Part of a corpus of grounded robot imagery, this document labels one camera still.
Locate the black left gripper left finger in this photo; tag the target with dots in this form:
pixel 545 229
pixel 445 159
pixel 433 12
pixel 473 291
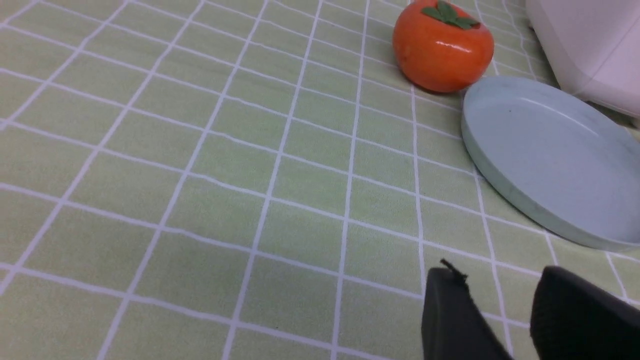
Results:
pixel 453 328

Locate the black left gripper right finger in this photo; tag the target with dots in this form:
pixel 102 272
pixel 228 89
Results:
pixel 573 319

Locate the light blue plate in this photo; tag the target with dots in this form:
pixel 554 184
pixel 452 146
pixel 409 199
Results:
pixel 556 159

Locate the white toaster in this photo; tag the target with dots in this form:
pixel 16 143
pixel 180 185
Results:
pixel 593 48

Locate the orange toy persimmon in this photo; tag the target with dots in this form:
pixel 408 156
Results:
pixel 439 47

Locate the green checkered tablecloth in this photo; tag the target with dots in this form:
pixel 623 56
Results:
pixel 243 180

